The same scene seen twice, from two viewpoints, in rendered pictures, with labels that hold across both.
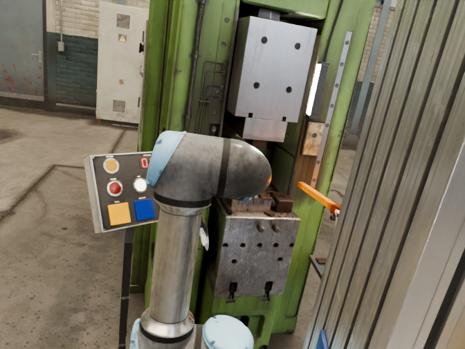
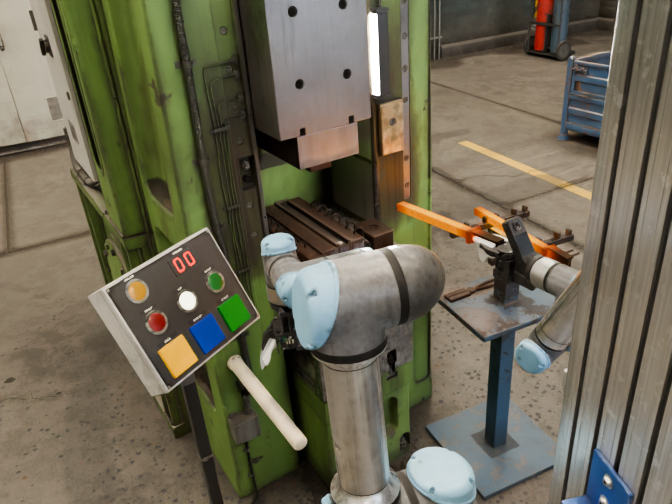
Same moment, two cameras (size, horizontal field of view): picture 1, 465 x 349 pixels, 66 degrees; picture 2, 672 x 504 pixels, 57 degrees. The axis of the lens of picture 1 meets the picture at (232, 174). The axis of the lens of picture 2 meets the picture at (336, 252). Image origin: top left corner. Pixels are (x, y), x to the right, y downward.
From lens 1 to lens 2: 0.38 m
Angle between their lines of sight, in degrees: 15
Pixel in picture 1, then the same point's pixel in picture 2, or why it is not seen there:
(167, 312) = (371, 481)
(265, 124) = (327, 137)
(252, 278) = not seen: hidden behind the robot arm
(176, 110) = (182, 158)
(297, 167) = (379, 176)
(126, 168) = (159, 285)
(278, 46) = (315, 13)
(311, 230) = not seen: hidden behind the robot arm
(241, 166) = (423, 285)
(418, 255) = not seen: outside the picture
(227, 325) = (433, 461)
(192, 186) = (371, 331)
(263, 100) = (315, 103)
